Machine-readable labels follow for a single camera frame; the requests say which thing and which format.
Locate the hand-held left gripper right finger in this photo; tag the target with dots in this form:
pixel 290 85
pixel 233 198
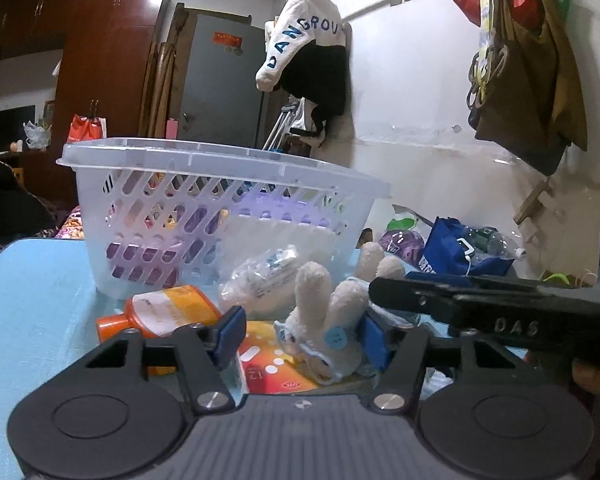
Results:
pixel 375 344

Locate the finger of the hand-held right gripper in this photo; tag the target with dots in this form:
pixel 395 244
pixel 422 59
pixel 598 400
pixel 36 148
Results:
pixel 410 297

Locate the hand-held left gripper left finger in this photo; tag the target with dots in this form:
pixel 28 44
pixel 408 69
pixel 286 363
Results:
pixel 229 336

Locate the orange dotted box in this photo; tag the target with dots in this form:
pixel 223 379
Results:
pixel 272 366

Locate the clear plastic packet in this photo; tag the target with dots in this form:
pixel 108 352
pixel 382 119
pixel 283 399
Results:
pixel 260 280

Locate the orange bottle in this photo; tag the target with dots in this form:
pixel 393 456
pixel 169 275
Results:
pixel 170 310

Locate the white plush bunny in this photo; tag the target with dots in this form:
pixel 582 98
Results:
pixel 312 290

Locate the clear plastic basket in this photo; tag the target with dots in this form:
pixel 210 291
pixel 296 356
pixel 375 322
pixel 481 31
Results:
pixel 95 240

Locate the person's right hand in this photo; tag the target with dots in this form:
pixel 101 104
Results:
pixel 587 377

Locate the purple printed bag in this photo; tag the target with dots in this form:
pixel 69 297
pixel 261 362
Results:
pixel 402 242

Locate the blue shopping bag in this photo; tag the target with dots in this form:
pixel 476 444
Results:
pixel 445 250

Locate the clear water bottle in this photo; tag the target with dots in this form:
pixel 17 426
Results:
pixel 490 242

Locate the purple packet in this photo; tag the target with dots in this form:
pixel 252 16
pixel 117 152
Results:
pixel 145 256

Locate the pink floral bedsheet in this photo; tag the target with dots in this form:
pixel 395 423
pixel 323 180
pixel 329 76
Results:
pixel 70 222

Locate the white hanging garment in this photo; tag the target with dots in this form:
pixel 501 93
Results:
pixel 312 125

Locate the folded metal stand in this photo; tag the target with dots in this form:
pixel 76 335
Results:
pixel 280 127

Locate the black hanging garment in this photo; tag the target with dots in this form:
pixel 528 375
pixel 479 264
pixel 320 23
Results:
pixel 320 75

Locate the grey door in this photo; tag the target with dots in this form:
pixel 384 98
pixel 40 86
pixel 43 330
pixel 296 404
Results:
pixel 220 90

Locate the wooden sticks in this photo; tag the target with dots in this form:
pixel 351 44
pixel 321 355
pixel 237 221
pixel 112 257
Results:
pixel 157 95

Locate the red and white plastic bag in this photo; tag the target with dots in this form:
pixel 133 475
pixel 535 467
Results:
pixel 85 129

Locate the black clothing pile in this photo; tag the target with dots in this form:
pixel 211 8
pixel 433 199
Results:
pixel 10 205

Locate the yellow hanging bag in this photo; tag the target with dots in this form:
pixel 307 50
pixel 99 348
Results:
pixel 487 35

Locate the white lettered hoodie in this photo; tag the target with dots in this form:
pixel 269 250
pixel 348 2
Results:
pixel 310 15

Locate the black monitor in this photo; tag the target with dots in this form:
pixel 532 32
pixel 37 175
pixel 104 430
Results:
pixel 12 125

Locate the brown wooden wardrobe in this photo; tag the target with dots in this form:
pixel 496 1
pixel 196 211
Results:
pixel 105 60

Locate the wooden wall bracket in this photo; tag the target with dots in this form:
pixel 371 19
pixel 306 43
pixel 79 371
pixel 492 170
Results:
pixel 532 200

